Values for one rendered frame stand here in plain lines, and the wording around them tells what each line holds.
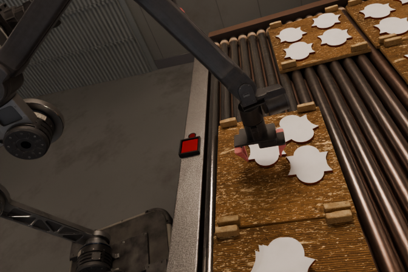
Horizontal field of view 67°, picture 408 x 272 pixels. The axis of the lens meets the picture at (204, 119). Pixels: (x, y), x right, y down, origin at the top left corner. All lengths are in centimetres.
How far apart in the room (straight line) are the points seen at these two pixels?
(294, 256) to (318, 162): 29
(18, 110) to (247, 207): 79
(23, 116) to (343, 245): 101
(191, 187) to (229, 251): 26
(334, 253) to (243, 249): 20
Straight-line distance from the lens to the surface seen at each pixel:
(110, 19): 369
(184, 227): 93
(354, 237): 81
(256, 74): 136
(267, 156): 96
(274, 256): 77
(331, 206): 82
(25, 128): 119
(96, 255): 174
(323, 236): 81
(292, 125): 104
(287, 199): 87
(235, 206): 89
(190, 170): 105
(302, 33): 154
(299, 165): 92
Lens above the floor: 165
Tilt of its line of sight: 37 degrees down
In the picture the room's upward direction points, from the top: 23 degrees counter-clockwise
